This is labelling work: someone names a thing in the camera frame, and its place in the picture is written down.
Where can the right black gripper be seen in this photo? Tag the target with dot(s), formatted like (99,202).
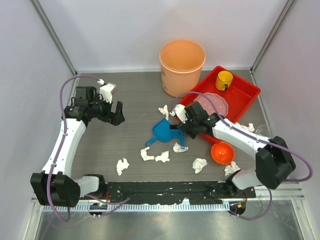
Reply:
(186,129)

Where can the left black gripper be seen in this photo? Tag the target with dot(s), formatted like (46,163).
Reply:
(115,118)

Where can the blue hand brush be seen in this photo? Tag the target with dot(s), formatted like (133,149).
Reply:
(181,140)

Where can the blue dustpan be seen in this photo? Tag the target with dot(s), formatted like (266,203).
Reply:
(163,132)

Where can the orange plastic bowl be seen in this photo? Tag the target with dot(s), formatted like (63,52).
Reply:
(222,153)

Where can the curved paper scrap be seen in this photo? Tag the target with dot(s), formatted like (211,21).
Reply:
(144,155)

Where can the red plastic tray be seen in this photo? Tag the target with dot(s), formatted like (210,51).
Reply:
(239,96)

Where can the clear plastic cup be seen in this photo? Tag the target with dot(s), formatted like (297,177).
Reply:
(265,131)

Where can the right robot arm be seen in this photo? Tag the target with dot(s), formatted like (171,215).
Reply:
(273,162)

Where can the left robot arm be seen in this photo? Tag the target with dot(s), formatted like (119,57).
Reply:
(54,183)

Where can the pink dotted plate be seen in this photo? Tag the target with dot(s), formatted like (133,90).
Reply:
(219,102)

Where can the yellow mug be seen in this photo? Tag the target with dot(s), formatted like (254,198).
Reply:
(224,80)

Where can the orange plastic bucket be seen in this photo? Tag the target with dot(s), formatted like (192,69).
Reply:
(181,61)

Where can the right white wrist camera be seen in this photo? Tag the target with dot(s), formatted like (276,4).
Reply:
(180,113)

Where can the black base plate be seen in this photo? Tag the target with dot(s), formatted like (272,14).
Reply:
(171,192)

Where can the aluminium frame rail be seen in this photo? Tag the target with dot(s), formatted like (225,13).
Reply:
(286,191)

